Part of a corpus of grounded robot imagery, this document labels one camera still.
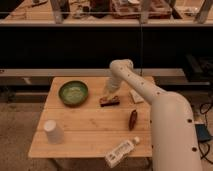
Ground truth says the white plastic bottle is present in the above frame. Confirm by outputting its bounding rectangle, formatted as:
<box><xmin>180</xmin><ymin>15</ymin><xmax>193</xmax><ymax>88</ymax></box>
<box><xmin>105</xmin><ymin>137</ymin><xmax>140</xmax><ymax>168</ymax></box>

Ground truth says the long wooden shelf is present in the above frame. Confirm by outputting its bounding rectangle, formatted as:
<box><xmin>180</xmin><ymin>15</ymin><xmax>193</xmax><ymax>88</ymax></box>
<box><xmin>0</xmin><ymin>0</ymin><xmax>213</xmax><ymax>28</ymax></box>

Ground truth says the blue box with cables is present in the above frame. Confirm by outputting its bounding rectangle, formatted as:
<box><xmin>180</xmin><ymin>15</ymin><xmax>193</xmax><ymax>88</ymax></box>
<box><xmin>195</xmin><ymin>124</ymin><xmax>212</xmax><ymax>142</ymax></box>

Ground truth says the white upside-down cup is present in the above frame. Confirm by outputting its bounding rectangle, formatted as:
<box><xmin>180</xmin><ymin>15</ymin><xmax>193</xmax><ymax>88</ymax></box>
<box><xmin>43</xmin><ymin>120</ymin><xmax>63</xmax><ymax>144</ymax></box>

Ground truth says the wooden table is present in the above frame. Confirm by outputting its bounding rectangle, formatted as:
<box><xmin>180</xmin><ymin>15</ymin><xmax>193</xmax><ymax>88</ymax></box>
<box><xmin>28</xmin><ymin>77</ymin><xmax>152</xmax><ymax>158</ymax></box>

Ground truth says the brown sausage toy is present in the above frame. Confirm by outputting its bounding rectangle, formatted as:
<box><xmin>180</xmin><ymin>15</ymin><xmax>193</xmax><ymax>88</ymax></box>
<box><xmin>129</xmin><ymin>110</ymin><xmax>137</xmax><ymax>131</ymax></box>

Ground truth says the green ceramic bowl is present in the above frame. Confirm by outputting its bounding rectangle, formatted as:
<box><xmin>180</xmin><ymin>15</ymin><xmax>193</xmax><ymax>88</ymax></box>
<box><xmin>58</xmin><ymin>80</ymin><xmax>88</xmax><ymax>106</ymax></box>

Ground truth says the dark brown eraser block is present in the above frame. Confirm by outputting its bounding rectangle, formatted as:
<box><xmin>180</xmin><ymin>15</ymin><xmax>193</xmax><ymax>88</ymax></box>
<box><xmin>99</xmin><ymin>96</ymin><xmax>120</xmax><ymax>107</ymax></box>

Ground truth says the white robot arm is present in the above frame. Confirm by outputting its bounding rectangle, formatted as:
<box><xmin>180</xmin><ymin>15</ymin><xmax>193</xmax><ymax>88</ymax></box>
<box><xmin>106</xmin><ymin>59</ymin><xmax>203</xmax><ymax>171</ymax></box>

